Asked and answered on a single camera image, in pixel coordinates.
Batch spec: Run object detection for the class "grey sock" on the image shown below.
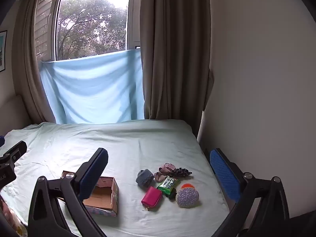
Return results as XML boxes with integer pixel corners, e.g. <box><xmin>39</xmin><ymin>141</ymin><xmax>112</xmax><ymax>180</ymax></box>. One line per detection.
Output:
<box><xmin>135</xmin><ymin>169</ymin><xmax>155</xmax><ymax>188</ymax></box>

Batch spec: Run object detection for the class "green tissue packet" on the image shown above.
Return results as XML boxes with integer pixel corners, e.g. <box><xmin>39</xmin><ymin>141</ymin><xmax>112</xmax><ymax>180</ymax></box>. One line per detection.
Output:
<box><xmin>156</xmin><ymin>175</ymin><xmax>181</xmax><ymax>194</ymax></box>

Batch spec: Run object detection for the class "brown curtain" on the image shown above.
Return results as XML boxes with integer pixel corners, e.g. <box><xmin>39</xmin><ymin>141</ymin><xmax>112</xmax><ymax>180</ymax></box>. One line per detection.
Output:
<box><xmin>139</xmin><ymin>0</ymin><xmax>215</xmax><ymax>137</ymax></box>
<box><xmin>11</xmin><ymin>0</ymin><xmax>65</xmax><ymax>124</ymax></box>

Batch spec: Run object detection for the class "pink scrunchie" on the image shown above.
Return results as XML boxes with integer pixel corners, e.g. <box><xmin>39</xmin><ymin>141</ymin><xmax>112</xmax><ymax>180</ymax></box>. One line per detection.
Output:
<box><xmin>153</xmin><ymin>163</ymin><xmax>176</xmax><ymax>183</ymax></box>

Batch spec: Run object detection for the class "bed with pale green sheet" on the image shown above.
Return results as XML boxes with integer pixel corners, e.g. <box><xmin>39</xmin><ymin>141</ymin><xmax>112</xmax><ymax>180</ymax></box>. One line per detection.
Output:
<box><xmin>0</xmin><ymin>120</ymin><xmax>230</xmax><ymax>237</ymax></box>

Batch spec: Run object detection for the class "cardboard box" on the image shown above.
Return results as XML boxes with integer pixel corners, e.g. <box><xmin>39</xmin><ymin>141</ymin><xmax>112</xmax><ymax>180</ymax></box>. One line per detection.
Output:
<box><xmin>58</xmin><ymin>170</ymin><xmax>119</xmax><ymax>218</ymax></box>

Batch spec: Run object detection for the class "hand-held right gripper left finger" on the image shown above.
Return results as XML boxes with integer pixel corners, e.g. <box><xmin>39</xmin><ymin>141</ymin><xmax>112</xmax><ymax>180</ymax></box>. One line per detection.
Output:
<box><xmin>28</xmin><ymin>148</ymin><xmax>109</xmax><ymax>237</ymax></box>

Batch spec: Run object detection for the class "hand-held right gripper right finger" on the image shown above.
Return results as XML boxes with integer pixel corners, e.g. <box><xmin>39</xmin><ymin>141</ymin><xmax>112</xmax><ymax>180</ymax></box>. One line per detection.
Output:
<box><xmin>209</xmin><ymin>148</ymin><xmax>290</xmax><ymax>237</ymax></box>

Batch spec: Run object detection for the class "round glitter pouch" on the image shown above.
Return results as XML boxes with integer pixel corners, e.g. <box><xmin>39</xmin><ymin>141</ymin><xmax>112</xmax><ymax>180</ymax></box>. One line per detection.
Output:
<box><xmin>175</xmin><ymin>188</ymin><xmax>199</xmax><ymax>208</ymax></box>

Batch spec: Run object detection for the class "window with white frame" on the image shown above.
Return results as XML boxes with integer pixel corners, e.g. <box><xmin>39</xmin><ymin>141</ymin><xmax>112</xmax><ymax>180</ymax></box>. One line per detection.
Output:
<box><xmin>32</xmin><ymin>0</ymin><xmax>142</xmax><ymax>61</ymax></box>

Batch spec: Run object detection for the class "framed wall picture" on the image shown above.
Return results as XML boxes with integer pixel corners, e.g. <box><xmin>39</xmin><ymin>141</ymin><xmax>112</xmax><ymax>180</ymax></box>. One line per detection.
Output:
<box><xmin>0</xmin><ymin>30</ymin><xmax>8</xmax><ymax>73</ymax></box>

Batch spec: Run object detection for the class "light blue hanging cloth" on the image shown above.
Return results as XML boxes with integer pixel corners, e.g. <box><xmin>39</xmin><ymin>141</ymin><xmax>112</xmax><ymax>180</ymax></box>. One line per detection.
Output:
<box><xmin>39</xmin><ymin>49</ymin><xmax>146</xmax><ymax>124</ymax></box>

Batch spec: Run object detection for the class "floral patterned cloth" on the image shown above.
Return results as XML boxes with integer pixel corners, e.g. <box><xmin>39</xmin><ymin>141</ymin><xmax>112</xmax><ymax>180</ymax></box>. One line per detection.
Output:
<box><xmin>0</xmin><ymin>197</ymin><xmax>28</xmax><ymax>237</ymax></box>

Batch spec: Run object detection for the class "dark patterned scrunchie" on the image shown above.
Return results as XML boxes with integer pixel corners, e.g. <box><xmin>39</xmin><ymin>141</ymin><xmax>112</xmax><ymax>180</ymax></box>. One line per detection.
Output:
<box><xmin>172</xmin><ymin>167</ymin><xmax>193</xmax><ymax>178</ymax></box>

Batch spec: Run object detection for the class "magenta zip pouch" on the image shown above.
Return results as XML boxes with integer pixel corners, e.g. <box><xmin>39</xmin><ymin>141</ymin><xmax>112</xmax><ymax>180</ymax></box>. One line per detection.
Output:
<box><xmin>141</xmin><ymin>186</ymin><xmax>163</xmax><ymax>206</ymax></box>

